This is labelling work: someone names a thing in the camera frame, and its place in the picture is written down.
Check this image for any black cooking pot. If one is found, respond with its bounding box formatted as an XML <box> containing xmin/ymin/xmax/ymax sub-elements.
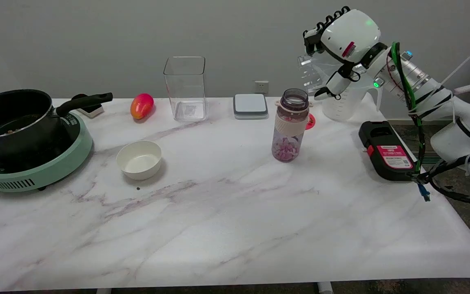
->
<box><xmin>0</xmin><ymin>89</ymin><xmax>113</xmax><ymax>159</ymax></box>

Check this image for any red yellow mango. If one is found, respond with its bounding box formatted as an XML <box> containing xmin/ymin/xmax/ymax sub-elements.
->
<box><xmin>130</xmin><ymin>93</ymin><xmax>155</xmax><ymax>120</ymax></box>

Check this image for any black box with red label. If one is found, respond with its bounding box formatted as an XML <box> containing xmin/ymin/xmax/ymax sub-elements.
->
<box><xmin>358</xmin><ymin>120</ymin><xmax>421</xmax><ymax>182</ymax></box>

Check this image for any white round bowl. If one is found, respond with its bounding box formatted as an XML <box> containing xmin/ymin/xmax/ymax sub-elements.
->
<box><xmin>116</xmin><ymin>140</ymin><xmax>162</xmax><ymax>180</ymax></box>

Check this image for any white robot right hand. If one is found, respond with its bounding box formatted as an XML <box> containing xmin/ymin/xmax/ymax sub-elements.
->
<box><xmin>303</xmin><ymin>6</ymin><xmax>387</xmax><ymax>101</ymax></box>

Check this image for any purple bottle with pink pieces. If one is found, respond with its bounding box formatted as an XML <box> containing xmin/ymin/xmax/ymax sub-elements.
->
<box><xmin>272</xmin><ymin>88</ymin><xmax>314</xmax><ymax>163</ymax></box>

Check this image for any white grey kitchen scale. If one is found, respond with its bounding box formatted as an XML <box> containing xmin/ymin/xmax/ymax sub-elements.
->
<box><xmin>233</xmin><ymin>94</ymin><xmax>269</xmax><ymax>120</ymax></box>

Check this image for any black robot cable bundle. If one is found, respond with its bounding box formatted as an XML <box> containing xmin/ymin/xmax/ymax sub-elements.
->
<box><xmin>412</xmin><ymin>145</ymin><xmax>470</xmax><ymax>205</ymax></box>

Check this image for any large clear measuring jug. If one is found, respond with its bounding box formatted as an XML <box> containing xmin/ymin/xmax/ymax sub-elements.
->
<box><xmin>321</xmin><ymin>73</ymin><xmax>383</xmax><ymax>122</ymax></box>

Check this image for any floor vent grille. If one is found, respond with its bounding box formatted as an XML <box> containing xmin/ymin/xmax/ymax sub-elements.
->
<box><xmin>413</xmin><ymin>151</ymin><xmax>443</xmax><ymax>165</ymax></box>

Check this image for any clear square plastic container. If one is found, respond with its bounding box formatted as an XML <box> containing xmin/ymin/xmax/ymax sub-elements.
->
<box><xmin>163</xmin><ymin>56</ymin><xmax>208</xmax><ymax>122</ymax></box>

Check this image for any green and black robot cable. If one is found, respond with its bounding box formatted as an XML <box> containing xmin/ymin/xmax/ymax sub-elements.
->
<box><xmin>390</xmin><ymin>41</ymin><xmax>431</xmax><ymax>203</ymax></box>

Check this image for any small clear measuring cup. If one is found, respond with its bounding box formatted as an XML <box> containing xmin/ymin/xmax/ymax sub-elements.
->
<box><xmin>298</xmin><ymin>52</ymin><xmax>335</xmax><ymax>96</ymax></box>

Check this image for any black and white small device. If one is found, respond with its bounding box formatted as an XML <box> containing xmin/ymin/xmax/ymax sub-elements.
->
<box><xmin>71</xmin><ymin>94</ymin><xmax>104</xmax><ymax>119</ymax></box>

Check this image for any green induction cooker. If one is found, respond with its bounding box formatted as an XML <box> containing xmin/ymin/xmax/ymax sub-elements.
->
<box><xmin>0</xmin><ymin>111</ymin><xmax>93</xmax><ymax>193</ymax></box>

